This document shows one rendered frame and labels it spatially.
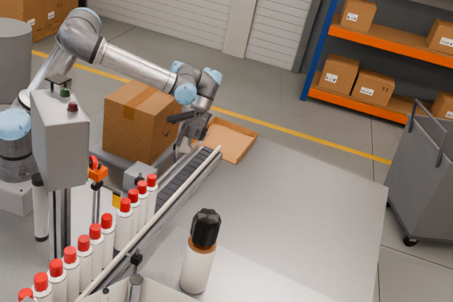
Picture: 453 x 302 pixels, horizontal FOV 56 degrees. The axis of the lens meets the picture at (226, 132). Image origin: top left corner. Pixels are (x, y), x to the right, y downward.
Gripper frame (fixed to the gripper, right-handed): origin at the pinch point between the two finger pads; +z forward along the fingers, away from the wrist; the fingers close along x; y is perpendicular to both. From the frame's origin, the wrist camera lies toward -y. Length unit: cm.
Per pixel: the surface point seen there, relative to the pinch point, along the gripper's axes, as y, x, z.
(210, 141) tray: -5, 57, -6
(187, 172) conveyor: -0.3, 22.3, 8.4
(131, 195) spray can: 0.7, -28.0, 14.0
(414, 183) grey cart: 112, 165, -25
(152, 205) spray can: 3.0, -13.1, 18.5
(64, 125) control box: -2, -72, -6
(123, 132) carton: -30.7, 12.9, 1.7
